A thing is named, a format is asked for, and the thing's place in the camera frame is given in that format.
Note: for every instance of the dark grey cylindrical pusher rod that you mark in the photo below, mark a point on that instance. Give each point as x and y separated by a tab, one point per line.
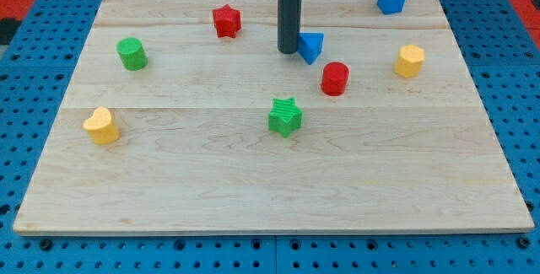
289	13

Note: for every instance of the blue triangle block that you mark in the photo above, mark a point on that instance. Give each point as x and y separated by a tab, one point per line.
310	46

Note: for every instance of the red star block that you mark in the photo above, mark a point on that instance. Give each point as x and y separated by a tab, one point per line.
226	21

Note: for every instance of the red cylinder block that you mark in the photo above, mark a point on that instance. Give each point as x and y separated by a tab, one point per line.
334	78

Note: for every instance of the green star block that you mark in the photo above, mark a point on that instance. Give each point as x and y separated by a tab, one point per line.
284	117

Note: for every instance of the yellow hexagon block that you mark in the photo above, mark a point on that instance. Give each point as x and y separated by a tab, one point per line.
409	61

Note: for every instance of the light wooden board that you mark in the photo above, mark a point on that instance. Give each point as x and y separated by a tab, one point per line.
391	155

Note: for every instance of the green cylinder block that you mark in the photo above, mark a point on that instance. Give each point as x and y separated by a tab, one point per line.
132	54

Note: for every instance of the yellow heart block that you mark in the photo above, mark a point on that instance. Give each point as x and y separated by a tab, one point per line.
101	127

